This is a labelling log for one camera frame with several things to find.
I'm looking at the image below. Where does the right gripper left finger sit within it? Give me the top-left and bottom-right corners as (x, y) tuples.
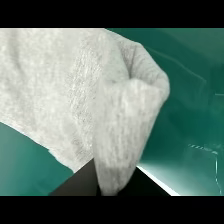
(49, 157), (100, 197)

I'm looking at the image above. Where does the grey T-shirt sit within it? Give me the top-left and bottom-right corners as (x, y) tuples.
(0, 27), (171, 196)

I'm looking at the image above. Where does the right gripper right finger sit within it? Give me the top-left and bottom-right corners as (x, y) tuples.
(125, 166), (172, 197)

